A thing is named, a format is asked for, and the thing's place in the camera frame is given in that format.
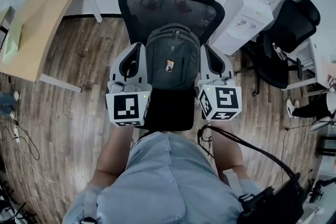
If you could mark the black mesh office chair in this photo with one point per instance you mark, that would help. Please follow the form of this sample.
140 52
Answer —
170 8

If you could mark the black waist bag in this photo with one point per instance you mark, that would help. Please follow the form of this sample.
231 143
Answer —
278 204

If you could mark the light wooden desk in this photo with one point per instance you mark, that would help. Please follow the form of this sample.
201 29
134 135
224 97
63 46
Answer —
44 29

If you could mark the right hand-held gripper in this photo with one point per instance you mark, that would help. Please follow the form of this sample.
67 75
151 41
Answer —
223 101

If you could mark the black padded office chair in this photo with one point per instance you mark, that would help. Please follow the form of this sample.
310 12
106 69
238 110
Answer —
286 34

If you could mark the white desk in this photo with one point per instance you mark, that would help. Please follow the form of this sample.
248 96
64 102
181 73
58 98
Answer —
317 60

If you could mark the person's left forearm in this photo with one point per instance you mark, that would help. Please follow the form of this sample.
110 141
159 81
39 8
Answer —
113 154

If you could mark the small clear plastic bottle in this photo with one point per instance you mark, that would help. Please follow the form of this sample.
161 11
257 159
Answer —
278 51

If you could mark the person's right forearm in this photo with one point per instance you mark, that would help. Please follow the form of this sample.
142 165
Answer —
227 149

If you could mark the white water dispenser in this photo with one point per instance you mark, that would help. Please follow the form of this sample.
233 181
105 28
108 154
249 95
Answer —
244 21

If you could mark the light green board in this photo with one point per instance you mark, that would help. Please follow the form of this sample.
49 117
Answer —
13 42

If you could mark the white power strip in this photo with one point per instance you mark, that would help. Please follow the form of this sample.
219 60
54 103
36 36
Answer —
16 133

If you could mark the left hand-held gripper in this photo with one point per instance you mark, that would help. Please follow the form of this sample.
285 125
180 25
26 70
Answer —
126 108

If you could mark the person's light blue shirt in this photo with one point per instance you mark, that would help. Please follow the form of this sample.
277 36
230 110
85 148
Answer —
162 183

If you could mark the dark grey backpack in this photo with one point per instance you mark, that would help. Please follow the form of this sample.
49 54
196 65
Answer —
170 57

